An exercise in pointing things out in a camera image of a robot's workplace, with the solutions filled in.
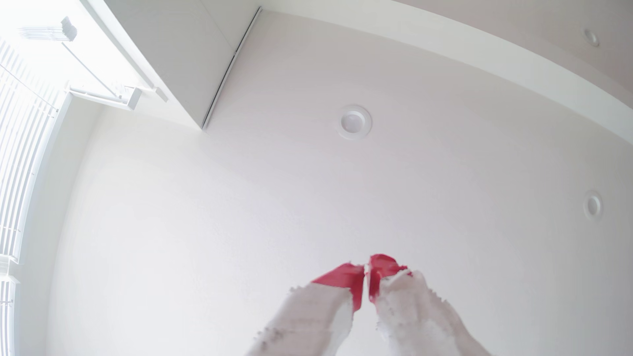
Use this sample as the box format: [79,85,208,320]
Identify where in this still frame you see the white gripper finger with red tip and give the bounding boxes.
[368,253,491,356]
[246,262,366,356]

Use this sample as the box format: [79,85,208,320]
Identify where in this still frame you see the white slatted window blinds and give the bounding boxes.
[0,37,67,356]

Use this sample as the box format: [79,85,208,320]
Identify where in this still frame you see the white blind headrail bracket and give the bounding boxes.
[67,84,169,111]

